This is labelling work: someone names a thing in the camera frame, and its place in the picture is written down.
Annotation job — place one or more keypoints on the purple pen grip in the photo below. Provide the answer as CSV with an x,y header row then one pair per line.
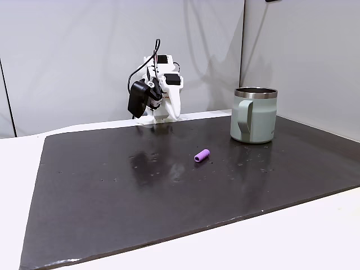
x,y
202,155

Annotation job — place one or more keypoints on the mint green steel mug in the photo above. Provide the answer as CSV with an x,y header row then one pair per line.
x,y
261,118

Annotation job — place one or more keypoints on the black table mat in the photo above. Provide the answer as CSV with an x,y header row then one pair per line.
x,y
140,197

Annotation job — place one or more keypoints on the black oval camera box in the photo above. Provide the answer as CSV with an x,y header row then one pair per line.
x,y
137,98

